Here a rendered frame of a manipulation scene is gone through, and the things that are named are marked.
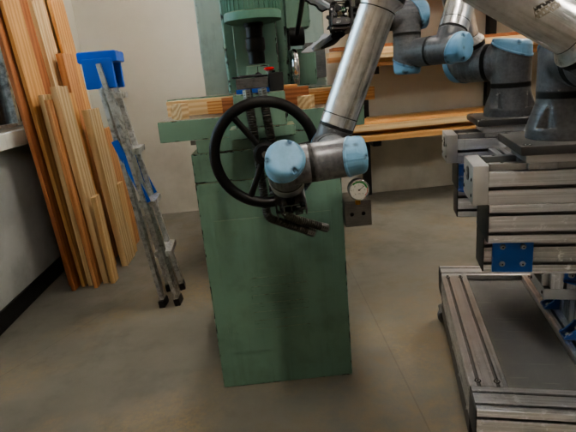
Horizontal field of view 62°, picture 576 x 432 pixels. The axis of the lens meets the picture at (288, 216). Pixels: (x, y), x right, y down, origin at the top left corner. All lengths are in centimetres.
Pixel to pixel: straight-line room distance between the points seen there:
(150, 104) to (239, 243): 255
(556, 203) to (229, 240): 89
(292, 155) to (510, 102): 91
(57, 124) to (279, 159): 189
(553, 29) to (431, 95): 312
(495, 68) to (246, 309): 108
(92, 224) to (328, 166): 197
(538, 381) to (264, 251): 82
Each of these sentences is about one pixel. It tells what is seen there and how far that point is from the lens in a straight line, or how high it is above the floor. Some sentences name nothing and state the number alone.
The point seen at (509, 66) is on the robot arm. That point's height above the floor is 97.
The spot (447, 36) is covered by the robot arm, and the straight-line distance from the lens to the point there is 136.
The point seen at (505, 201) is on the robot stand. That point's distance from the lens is 116.
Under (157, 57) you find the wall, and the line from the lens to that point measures 391.
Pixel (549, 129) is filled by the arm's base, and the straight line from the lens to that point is 116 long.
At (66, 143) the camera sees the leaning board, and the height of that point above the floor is 77.
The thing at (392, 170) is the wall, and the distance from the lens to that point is 406.
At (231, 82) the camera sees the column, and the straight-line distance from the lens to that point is 177.
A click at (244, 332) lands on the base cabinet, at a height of 20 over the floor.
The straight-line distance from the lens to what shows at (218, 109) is 158.
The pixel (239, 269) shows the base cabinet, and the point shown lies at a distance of 153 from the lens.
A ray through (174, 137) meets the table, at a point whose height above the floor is 85.
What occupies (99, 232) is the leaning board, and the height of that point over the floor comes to 29.
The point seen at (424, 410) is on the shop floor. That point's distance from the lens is 161.
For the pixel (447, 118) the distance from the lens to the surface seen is 362.
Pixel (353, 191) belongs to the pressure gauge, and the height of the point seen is 66.
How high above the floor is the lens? 100
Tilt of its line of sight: 16 degrees down
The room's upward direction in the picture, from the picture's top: 5 degrees counter-clockwise
